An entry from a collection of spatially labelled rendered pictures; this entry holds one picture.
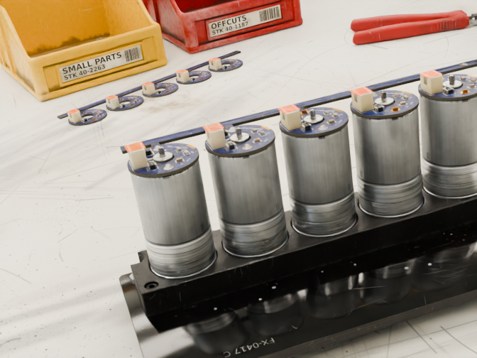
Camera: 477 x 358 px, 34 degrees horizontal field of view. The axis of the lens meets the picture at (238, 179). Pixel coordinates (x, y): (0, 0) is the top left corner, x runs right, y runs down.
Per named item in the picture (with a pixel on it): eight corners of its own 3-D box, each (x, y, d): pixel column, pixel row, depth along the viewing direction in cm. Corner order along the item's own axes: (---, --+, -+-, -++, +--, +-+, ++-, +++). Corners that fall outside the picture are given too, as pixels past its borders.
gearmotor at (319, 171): (368, 246, 30) (358, 120, 27) (308, 263, 29) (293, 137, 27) (342, 218, 32) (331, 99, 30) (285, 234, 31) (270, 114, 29)
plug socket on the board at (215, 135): (233, 145, 27) (231, 127, 27) (210, 150, 27) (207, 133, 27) (227, 137, 28) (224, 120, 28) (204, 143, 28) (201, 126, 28)
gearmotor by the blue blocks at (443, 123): (499, 207, 31) (500, 84, 29) (443, 224, 30) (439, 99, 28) (465, 183, 33) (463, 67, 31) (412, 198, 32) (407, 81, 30)
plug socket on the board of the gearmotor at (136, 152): (155, 165, 27) (152, 147, 26) (130, 171, 27) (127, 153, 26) (151, 156, 27) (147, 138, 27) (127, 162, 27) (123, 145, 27)
